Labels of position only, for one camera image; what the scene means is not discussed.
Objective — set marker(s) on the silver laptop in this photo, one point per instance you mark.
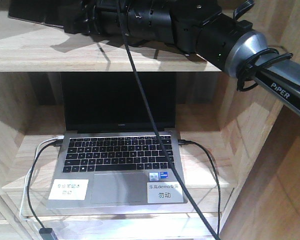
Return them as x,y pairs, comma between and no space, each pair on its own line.
120,135

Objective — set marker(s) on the white paper label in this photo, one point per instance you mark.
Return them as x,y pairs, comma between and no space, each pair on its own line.
164,193
69,189

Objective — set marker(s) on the wooden shelf unit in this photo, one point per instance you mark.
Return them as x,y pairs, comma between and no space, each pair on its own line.
254,139

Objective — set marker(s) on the white left paper label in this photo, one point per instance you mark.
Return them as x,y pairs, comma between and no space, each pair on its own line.
69,189

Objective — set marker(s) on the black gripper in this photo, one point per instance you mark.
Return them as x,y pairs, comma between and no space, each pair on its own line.
88,17

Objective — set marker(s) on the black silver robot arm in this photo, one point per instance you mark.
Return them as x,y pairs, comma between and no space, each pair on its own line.
192,26

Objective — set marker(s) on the white right paper label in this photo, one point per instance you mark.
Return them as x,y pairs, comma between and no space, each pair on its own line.
164,193

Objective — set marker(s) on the grey usb hub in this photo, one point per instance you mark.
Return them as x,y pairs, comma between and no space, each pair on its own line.
47,234

